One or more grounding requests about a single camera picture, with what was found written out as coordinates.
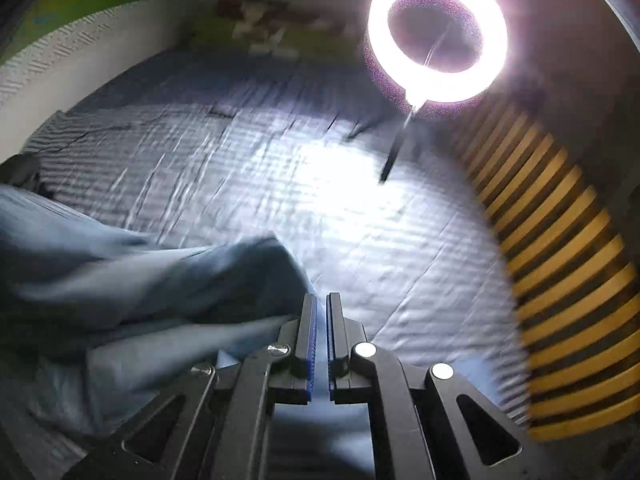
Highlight black ring light stand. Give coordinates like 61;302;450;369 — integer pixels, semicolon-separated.
343;106;419;184

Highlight white ring light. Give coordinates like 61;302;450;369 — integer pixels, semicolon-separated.
367;0;509;112

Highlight dark grey folded garment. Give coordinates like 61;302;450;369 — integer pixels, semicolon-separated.
0;154;53;198

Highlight striped blue white bedspread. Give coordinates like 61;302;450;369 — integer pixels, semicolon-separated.
24;50;528;418

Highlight yellow black striped rug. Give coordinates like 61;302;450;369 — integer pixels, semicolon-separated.
454;94;639;441

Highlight blue denim garment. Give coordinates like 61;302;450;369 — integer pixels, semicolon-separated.
1;186;312;479

